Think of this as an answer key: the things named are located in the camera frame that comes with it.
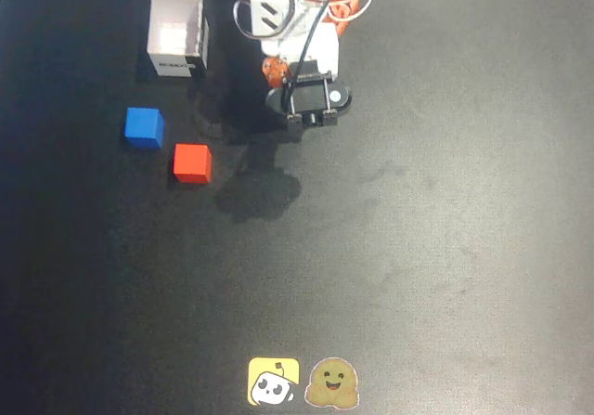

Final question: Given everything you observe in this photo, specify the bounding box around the red cube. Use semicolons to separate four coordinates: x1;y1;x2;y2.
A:
172;143;213;185

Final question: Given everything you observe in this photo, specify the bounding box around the white cardboard box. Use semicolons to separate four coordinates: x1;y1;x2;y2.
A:
146;0;210;80

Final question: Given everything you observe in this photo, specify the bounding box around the blue cube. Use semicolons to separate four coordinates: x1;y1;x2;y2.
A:
123;106;166;150

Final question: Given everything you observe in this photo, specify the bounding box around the black table mat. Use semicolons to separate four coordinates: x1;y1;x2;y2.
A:
0;0;594;415

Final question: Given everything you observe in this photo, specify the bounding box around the yellow robot sticker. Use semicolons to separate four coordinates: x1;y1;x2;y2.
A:
247;357;301;407

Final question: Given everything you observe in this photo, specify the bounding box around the hugging face emoji sticker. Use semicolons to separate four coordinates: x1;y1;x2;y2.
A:
303;357;361;409

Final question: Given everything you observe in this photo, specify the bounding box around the thick black camera cable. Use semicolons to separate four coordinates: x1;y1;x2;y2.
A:
280;0;344;114

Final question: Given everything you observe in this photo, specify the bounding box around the black gripper camera with mount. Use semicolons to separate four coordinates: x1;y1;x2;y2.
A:
265;59;354;133

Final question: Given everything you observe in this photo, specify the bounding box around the thin dark servo wire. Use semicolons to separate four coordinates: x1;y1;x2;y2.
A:
232;0;298;41

